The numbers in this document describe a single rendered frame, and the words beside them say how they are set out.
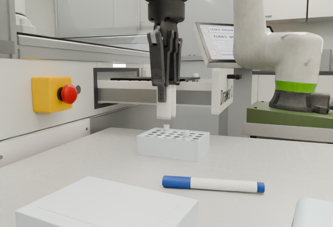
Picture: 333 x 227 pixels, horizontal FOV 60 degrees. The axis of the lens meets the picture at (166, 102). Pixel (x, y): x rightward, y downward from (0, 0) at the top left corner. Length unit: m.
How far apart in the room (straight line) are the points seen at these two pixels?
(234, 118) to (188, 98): 1.08
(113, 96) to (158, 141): 0.29
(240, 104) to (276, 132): 0.88
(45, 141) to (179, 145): 0.30
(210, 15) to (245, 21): 1.53
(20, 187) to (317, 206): 0.38
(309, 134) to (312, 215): 0.65
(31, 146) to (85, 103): 0.20
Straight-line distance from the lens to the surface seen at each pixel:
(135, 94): 0.77
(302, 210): 0.29
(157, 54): 0.55
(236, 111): 1.78
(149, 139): 0.55
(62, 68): 0.71
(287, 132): 0.93
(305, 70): 0.99
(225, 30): 1.79
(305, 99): 1.00
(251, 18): 1.02
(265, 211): 0.38
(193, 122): 2.59
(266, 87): 3.71
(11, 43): 0.60
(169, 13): 0.57
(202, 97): 0.71
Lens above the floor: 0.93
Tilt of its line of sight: 7 degrees down
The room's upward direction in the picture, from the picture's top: straight up
